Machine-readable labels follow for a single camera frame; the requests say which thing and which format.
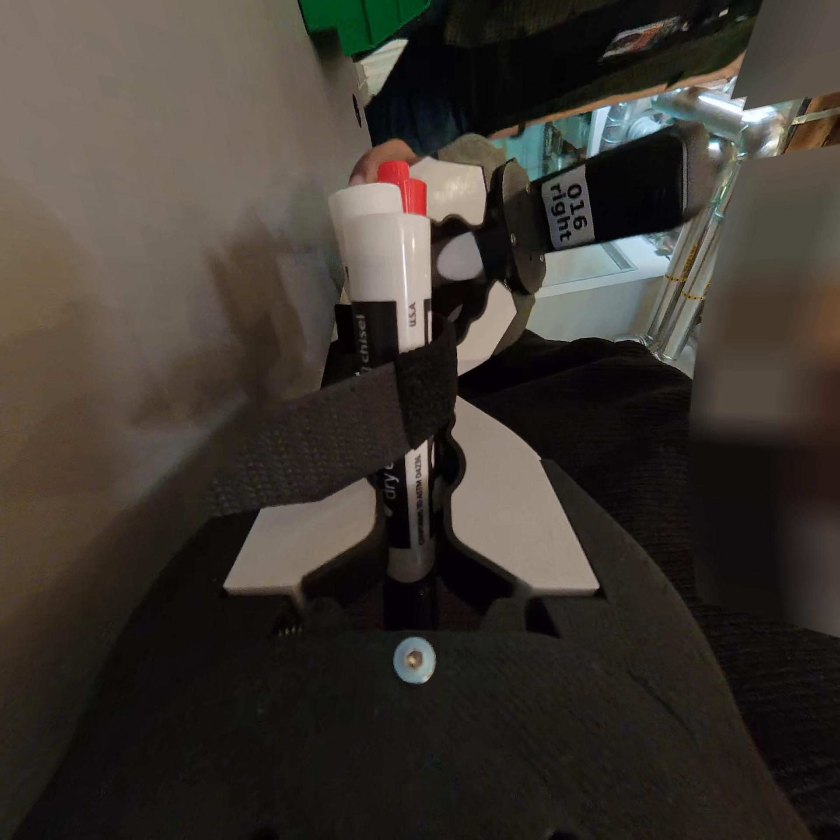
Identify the black dry erase marker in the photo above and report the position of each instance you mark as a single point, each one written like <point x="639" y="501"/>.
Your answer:
<point x="387" y="262"/>
<point x="364" y="197"/>

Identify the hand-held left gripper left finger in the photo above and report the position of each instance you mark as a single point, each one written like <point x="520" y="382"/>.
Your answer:
<point x="302" y="544"/>

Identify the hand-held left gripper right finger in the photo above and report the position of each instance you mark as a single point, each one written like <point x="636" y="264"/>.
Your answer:
<point x="518" y="512"/>

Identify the green plastic bin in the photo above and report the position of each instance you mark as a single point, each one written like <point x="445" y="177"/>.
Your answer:
<point x="361" y="23"/>

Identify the silver insulated pipes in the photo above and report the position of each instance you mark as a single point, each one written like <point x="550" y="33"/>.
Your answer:
<point x="709" y="131"/>

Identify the person's right hand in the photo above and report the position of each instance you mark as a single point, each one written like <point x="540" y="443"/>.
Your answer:
<point x="380" y="157"/>

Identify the person's black sweater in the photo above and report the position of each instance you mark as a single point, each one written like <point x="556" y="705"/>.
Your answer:
<point x="623" y="426"/>

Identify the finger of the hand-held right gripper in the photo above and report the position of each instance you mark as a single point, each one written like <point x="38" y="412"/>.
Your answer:
<point x="489" y="328"/>
<point x="453" y="190"/>

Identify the red dry erase marker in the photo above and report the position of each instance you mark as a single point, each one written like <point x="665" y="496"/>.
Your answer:
<point x="394" y="172"/>

